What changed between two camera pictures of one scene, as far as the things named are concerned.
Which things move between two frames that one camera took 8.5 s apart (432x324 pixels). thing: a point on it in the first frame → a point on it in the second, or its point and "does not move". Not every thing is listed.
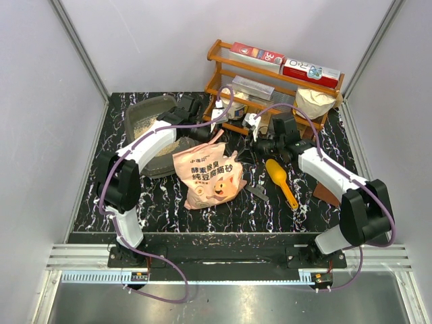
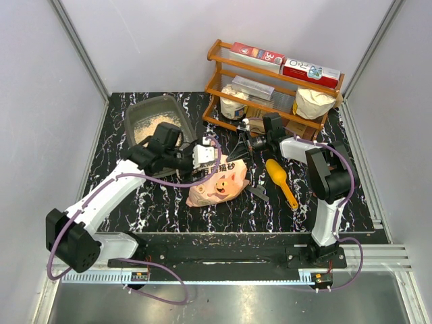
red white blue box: [320, 75] does not move
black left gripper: [209, 132] → [190, 167]
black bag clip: [258, 192] does not move
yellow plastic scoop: [278, 176] does not move
